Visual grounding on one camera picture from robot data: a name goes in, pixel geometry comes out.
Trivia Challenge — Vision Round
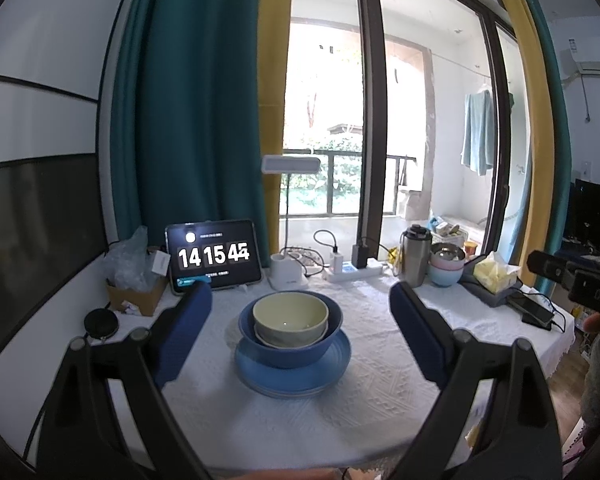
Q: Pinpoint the pale pink bowl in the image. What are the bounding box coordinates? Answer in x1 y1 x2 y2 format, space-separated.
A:
430 250 467 271

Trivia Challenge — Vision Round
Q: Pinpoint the cream bowl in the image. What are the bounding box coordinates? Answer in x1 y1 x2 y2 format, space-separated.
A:
252 294 330 348

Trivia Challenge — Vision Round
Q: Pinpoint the black round puck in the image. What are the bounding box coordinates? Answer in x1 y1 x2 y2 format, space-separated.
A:
83 308 118 339

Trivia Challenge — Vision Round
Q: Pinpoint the dark sliding door frame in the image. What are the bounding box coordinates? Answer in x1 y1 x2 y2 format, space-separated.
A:
352 0 396 256

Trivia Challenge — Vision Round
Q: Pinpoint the steel bowl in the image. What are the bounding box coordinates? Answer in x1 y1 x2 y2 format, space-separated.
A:
430 242 466 263

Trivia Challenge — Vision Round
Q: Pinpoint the steel tumbler with black lid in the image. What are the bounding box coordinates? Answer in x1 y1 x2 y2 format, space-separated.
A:
399 224 433 288

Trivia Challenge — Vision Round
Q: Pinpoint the teal curtain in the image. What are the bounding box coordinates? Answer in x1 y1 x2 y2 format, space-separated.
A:
517 0 573 306
109 0 271 271

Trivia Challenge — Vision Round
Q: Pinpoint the tablet with clock display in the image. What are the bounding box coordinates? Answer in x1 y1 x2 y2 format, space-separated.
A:
165 218 263 295

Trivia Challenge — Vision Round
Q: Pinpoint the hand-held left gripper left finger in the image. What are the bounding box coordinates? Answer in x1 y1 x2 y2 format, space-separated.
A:
35 280 214 480

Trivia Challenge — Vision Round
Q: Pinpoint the blue plate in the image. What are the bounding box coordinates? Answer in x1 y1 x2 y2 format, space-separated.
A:
234 329 352 398

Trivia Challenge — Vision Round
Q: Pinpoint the grey folded cloth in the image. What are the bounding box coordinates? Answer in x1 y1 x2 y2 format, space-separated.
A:
460 255 526 308

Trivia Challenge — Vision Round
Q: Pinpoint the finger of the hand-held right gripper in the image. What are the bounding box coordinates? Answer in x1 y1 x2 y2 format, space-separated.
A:
526 250 573 286

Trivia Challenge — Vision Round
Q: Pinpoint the cardboard box with plastic bag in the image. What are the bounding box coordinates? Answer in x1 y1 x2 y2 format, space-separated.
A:
102 225 166 293

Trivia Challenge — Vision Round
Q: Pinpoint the balcony railing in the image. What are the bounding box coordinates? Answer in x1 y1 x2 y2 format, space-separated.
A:
282 149 416 218

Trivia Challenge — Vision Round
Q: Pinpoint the yellow curtain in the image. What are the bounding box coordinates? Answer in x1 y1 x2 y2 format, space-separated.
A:
485 0 556 273
256 0 293 261

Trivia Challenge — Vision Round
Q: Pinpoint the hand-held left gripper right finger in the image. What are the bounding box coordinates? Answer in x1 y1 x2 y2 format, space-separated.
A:
389 281 563 480

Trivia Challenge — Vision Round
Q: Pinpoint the black television screen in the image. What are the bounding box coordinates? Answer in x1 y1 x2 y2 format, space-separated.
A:
565 178 600 256

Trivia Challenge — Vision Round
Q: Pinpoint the white power strip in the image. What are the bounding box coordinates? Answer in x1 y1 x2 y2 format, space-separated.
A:
322 260 383 283

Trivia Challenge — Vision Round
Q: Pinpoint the light blue bowl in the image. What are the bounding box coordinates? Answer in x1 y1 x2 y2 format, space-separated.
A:
427 260 465 288

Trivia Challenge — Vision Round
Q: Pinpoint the white textured tablecloth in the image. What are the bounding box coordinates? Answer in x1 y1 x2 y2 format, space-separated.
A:
22 267 576 471

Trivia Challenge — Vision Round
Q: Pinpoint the yellow tissue pack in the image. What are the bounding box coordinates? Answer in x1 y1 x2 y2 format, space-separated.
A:
472 251 522 295

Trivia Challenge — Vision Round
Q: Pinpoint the large blue bowl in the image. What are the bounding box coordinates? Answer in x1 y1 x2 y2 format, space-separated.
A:
238 290 343 370

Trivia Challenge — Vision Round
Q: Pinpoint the black charger cable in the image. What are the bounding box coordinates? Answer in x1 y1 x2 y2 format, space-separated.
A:
360 237 406 261
313 230 340 256
280 246 331 278

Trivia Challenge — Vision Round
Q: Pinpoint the white plastic basket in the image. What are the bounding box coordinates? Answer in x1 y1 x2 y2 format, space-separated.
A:
432 220 481 246

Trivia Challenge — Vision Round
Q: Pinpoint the white desk lamp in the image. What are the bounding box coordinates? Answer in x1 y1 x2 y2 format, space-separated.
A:
261 155 322 291

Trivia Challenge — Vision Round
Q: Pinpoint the hanging light blue towel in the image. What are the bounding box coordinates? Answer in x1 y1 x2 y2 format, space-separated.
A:
461 90 496 177

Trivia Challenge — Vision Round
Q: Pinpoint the black phone cable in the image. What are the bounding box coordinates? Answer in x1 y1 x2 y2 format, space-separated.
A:
522 287 568 333

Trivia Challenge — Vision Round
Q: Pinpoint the black phone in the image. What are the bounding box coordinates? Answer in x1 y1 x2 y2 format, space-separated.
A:
507 292 556 330

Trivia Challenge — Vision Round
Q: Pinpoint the white air conditioner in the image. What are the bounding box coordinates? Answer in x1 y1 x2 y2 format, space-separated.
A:
560 35 600 78

